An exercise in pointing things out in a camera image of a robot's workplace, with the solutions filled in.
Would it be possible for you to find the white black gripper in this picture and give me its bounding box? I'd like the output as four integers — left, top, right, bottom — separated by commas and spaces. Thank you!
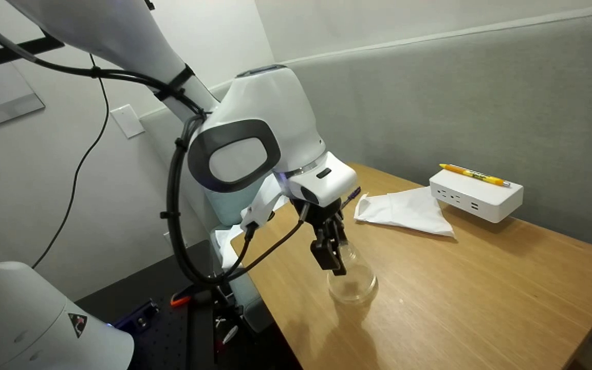
293, 200, 345, 275

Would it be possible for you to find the clear plastic cup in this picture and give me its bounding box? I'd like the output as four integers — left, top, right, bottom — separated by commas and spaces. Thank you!
329, 243, 374, 294
328, 258, 378, 307

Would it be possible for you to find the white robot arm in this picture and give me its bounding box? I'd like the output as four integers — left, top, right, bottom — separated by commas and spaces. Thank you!
0, 0, 357, 370

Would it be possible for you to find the light blue chair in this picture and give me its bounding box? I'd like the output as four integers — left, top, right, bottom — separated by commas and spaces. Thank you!
209, 223, 273, 331

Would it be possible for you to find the white cloth on chair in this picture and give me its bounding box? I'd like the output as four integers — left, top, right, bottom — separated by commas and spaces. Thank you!
213, 225, 240, 269

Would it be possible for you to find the white power box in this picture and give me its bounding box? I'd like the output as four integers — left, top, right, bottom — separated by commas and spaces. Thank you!
430, 170, 525, 223

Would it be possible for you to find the yellow marker pen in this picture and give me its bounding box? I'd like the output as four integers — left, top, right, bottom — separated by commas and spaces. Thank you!
441, 163, 511, 187

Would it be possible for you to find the blue object on floor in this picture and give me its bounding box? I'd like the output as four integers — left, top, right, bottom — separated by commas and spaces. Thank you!
114, 299, 159, 334

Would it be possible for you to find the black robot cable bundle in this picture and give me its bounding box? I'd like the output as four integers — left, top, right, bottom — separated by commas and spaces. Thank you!
0, 7, 313, 288

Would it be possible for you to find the orange handled tool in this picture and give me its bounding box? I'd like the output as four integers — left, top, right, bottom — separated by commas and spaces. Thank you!
168, 285, 213, 311

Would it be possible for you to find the white wall switch plate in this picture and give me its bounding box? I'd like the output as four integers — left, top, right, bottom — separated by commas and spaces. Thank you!
112, 104, 145, 139

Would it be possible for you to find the black hanging cable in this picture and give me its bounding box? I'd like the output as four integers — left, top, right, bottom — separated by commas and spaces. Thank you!
29, 53, 114, 269

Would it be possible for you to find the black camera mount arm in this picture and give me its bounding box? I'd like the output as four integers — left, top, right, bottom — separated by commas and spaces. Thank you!
0, 34, 62, 63

